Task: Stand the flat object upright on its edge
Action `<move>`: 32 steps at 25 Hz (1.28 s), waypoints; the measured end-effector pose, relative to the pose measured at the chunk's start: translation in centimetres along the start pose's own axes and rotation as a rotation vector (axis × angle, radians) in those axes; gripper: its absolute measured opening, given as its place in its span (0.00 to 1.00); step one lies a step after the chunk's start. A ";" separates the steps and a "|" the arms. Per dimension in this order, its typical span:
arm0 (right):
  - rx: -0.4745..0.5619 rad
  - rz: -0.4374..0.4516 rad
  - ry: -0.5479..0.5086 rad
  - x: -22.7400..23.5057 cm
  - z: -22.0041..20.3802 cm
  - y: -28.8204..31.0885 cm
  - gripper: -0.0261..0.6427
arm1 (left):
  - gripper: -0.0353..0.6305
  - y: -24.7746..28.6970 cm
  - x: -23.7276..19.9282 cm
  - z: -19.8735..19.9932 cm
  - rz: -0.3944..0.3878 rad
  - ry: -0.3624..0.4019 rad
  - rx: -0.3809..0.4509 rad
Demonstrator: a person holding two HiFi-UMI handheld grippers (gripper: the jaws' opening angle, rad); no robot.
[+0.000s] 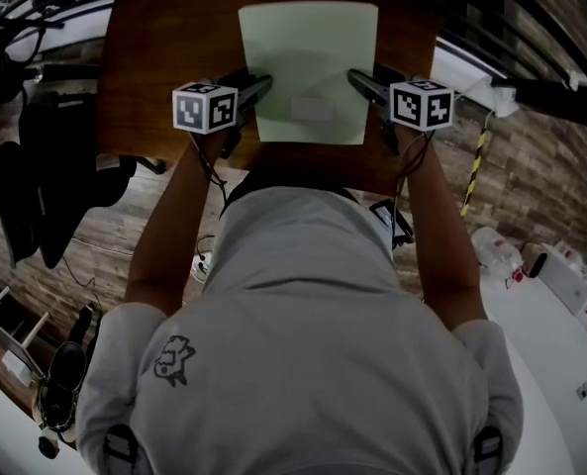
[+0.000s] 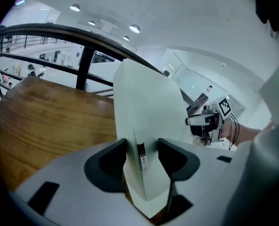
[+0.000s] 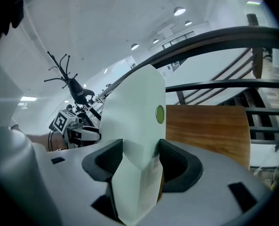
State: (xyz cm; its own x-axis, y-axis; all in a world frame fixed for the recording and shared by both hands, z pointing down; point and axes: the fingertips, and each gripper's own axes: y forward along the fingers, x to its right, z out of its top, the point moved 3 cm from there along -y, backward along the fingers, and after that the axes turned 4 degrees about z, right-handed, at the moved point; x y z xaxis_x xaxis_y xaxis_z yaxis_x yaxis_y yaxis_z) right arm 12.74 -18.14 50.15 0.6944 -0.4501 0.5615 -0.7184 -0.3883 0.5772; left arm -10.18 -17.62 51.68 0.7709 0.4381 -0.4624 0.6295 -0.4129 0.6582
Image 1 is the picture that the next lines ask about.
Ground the white floor power strip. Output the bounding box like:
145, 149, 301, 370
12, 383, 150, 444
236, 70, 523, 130
191, 249, 216, 284

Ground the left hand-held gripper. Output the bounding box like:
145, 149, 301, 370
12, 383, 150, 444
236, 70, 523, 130
171, 73, 274, 160

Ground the person's right forearm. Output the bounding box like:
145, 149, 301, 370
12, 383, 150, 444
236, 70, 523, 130
395, 126, 491, 334

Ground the person's grey t-shirt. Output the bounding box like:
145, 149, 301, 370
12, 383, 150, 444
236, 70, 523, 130
74, 185, 525, 475

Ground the black waist-worn device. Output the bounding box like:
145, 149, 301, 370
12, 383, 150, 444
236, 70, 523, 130
369, 198, 416, 247

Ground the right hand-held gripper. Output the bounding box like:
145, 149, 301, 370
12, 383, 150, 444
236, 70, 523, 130
346, 68, 455, 155

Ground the clear plastic bag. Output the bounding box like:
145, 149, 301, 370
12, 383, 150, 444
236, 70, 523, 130
470, 225, 528, 282

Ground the pale green box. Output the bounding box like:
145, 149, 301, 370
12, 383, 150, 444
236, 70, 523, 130
237, 1, 380, 146

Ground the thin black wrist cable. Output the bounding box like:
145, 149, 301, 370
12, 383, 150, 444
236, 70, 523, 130
187, 130, 231, 203
394, 130, 437, 203

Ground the white socket block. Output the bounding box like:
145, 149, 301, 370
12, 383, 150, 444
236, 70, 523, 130
490, 84, 521, 119

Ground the black office chair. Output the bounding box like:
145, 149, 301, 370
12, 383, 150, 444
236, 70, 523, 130
0, 91, 139, 270

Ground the white shelf frame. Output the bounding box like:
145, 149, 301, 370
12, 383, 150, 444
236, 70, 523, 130
0, 284, 52, 391

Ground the grey harness strap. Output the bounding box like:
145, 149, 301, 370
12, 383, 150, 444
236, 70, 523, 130
473, 426, 505, 475
102, 423, 139, 475

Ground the white floor cable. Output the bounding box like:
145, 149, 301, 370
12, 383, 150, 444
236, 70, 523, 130
452, 74, 498, 102

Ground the yellow black striped tape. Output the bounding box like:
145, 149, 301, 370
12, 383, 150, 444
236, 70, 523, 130
459, 129, 489, 220

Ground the person's left forearm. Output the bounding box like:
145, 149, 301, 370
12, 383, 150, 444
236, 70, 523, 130
124, 129, 236, 320

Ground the black headset pile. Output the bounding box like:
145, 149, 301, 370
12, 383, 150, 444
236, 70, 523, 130
37, 341, 90, 459

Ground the white table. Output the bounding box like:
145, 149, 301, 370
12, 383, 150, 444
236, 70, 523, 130
470, 264, 587, 475

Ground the white carton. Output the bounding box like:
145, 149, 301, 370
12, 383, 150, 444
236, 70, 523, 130
523, 242, 587, 317

